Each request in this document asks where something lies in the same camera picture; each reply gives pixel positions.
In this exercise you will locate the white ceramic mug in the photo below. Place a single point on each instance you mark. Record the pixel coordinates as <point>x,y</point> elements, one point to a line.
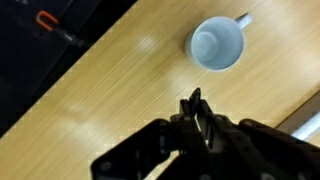
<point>216,43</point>

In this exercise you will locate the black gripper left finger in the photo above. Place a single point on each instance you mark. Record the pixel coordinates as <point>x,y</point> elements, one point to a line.
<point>150,150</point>

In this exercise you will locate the white metal bar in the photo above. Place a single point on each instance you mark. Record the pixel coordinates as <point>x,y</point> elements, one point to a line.
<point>308,128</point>

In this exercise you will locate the orange and black clamp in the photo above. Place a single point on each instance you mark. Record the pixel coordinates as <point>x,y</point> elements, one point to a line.
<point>50,23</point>

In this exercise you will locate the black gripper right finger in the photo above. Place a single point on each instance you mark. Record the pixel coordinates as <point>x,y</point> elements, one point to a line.
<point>253,150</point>

